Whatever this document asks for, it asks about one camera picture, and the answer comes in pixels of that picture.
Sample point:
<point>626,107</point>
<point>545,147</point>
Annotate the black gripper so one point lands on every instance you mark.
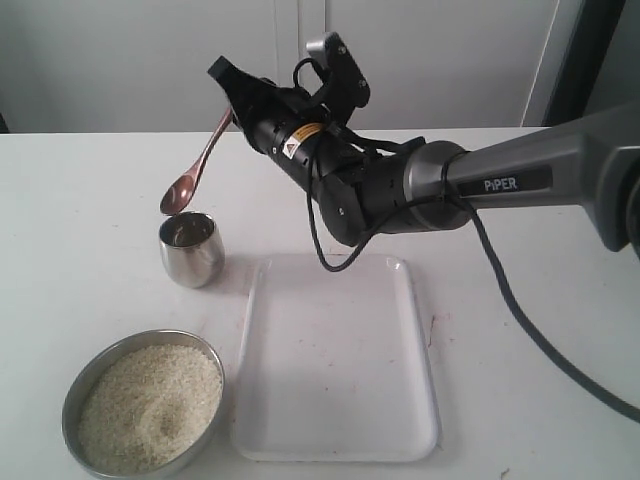
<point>283,123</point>

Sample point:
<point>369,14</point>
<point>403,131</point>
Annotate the brown wooden spoon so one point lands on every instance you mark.
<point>180,193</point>

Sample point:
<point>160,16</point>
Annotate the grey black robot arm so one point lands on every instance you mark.
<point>362,185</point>

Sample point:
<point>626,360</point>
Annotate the stainless steel cup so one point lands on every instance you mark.
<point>191,249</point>

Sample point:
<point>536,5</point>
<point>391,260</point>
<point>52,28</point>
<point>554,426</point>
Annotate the steel bowl of rice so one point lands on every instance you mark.
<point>144,407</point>

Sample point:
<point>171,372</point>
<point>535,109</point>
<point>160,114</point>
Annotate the white cabinet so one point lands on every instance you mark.
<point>120,66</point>

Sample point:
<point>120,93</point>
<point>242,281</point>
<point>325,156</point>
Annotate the white rectangular tray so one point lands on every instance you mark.
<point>333,367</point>

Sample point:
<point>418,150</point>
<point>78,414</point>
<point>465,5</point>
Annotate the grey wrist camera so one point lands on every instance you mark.
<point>343,86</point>

